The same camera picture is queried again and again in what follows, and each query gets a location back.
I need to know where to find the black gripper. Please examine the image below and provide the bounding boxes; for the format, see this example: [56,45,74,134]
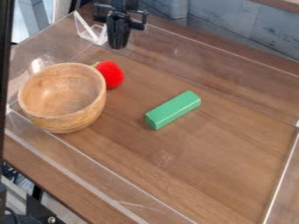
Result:
[94,2,148,49]

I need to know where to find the red plush strawberry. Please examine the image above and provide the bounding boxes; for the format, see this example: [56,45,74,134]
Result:
[92,60,124,89]

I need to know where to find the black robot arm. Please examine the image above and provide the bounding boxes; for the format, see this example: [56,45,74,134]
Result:
[94,0,148,50]

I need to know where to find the wooden bowl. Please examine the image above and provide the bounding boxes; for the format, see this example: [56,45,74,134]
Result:
[17,63,107,133]

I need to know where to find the green rectangular block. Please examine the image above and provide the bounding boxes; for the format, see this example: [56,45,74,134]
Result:
[144,91,202,130]

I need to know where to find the clear acrylic tray walls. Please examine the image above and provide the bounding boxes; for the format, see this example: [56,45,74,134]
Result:
[4,13,299,224]

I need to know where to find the clear acrylic corner bracket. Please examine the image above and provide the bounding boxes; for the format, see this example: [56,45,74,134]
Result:
[74,10,108,46]

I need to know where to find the black clamp with cable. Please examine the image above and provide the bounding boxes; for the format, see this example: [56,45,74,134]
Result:
[0,185,67,224]

